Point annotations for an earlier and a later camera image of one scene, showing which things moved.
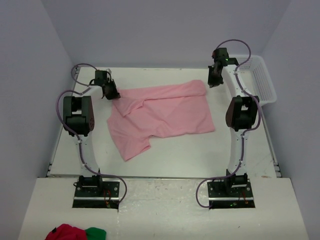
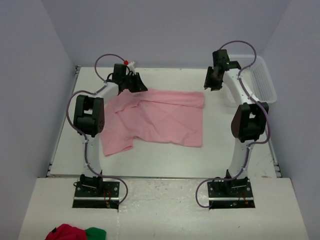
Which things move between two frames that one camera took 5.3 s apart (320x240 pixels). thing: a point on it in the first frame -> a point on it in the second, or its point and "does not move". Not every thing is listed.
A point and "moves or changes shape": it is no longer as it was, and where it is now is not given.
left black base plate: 97,193 does not move
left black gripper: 115,94 -> 139,86
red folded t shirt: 66,232 does not move
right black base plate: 229,193 does not move
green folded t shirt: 94,233 does not move
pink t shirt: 175,109 moves or changes shape
